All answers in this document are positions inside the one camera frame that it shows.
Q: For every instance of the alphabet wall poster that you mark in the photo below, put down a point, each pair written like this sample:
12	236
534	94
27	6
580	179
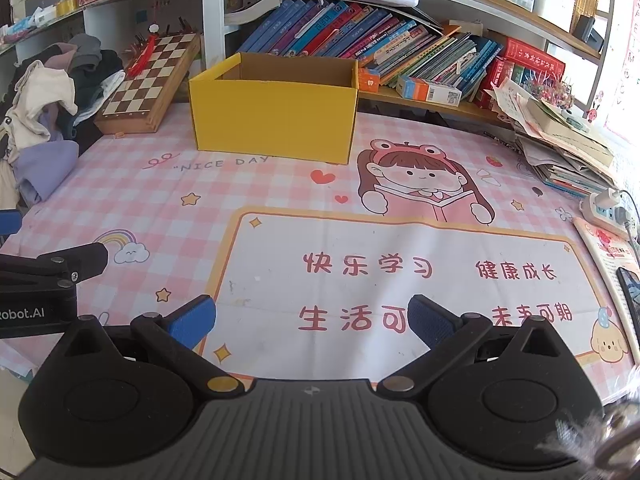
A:
625	85

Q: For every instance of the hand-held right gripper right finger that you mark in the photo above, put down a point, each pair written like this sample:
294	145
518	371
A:
429	321

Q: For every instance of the white power strip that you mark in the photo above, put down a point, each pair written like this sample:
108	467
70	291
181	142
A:
597	212

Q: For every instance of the pink booklet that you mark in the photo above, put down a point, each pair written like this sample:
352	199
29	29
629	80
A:
600	245

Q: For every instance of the black box device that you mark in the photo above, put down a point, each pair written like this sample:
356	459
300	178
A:
586	30

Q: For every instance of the row of leaning books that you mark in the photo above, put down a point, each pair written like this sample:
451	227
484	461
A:
360	35

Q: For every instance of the orange and white carton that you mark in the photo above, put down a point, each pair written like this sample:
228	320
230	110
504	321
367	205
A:
427	91

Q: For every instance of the pile of clothes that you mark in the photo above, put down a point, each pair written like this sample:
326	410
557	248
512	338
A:
40	110

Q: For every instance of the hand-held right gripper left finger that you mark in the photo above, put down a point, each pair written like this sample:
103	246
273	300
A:
192	320

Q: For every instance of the white plug adapter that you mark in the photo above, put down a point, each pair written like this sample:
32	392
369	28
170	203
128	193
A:
609	199

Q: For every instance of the small orange box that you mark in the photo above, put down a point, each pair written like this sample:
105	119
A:
369	80

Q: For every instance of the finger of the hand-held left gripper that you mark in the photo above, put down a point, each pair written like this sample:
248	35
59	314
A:
85	259
10	222

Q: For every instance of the bunch of colourful pins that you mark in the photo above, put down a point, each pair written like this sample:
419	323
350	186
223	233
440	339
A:
547	91

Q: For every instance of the wooden chessboard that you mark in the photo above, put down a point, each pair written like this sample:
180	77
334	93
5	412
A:
145	80

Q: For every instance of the stack of papers and books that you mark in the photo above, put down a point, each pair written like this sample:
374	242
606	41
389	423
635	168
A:
565	145

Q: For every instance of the red tassel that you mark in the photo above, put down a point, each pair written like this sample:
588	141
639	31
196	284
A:
142	55

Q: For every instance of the white and wood shelf unit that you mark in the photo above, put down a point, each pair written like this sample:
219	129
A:
212	20

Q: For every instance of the black smartphone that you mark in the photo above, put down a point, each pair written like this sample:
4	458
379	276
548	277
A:
630	292

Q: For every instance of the thick red dictionary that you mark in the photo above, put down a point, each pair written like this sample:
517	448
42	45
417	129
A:
530	60

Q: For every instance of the yellow cardboard box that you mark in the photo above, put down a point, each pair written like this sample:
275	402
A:
270	120

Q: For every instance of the white storage container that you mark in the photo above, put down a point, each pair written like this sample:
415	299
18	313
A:
554	7

